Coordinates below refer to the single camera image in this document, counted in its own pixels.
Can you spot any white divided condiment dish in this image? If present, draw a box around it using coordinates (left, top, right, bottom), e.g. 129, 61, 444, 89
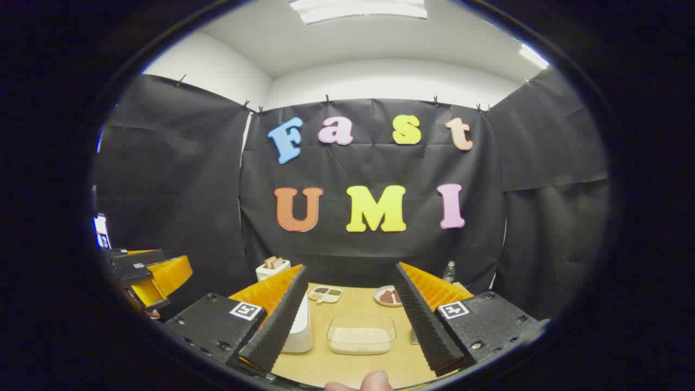
308, 286, 344, 304

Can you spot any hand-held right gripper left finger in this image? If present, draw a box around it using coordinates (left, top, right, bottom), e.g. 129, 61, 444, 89
163, 264, 309, 375

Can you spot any white round plate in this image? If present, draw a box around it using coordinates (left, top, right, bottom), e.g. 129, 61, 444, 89
374, 285, 403, 308

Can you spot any white toaster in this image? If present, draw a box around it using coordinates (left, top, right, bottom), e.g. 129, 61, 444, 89
255, 256, 292, 282

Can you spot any small ceiling light panel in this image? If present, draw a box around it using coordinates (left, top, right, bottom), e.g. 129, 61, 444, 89
519, 43, 549, 70

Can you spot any computer monitor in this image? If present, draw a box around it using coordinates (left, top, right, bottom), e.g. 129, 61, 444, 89
93, 215, 112, 249

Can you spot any black backdrop cloth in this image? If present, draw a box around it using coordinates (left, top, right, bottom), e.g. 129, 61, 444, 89
93, 65, 611, 321

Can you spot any large ceiling light panel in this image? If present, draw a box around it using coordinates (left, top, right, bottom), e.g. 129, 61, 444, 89
288, 0, 428, 25

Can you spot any clear container of rice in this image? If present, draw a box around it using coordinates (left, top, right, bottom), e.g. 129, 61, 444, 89
327, 315, 397, 356

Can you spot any white rice cooker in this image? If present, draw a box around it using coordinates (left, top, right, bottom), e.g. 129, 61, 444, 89
281, 292, 314, 354

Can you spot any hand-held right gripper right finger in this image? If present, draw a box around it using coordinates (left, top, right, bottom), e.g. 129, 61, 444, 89
393, 262, 549, 377

